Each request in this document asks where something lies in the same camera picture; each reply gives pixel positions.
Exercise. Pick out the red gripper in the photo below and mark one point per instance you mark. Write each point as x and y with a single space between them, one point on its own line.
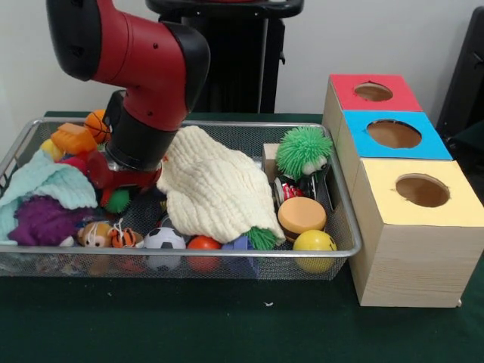
128 180

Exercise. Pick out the small green spiky ball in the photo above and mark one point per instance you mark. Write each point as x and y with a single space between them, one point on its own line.
118 200

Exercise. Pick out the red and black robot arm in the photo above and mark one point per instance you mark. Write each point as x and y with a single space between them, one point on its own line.
143 64

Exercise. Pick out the silver mesh bin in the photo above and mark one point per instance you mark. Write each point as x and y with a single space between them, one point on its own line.
272 266

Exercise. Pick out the wooden box with three holes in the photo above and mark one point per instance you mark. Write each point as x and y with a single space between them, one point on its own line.
416 264

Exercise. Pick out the orange toy basketball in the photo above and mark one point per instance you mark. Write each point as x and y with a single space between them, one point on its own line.
94 125

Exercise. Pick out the toy soccer ball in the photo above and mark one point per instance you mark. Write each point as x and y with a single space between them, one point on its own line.
164 238

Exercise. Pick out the large orange toy brick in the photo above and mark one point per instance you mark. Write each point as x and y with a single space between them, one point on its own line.
73 138

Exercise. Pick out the mint knitted cloth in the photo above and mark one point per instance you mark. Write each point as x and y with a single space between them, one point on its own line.
45 177

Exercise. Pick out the cream knitted cloth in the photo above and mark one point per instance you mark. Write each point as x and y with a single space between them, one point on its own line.
215 181

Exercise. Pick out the purple bumpy soft toy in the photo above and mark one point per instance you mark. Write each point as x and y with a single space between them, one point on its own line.
41 221

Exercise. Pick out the plain orange ball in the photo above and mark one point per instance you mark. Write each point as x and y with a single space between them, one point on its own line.
204 242

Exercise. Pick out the dark green table cloth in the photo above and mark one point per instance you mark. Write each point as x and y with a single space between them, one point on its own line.
470 138
227 325

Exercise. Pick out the toy burger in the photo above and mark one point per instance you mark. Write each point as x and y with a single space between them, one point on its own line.
301 215

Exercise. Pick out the large green spiky ball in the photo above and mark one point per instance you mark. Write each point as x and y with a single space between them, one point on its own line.
302 149

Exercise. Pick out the yellow smiley ball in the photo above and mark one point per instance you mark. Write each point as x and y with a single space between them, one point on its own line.
314 240

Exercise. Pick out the black stand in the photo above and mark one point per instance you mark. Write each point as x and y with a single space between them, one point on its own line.
465 75

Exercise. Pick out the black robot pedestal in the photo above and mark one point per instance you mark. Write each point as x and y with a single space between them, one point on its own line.
234 56

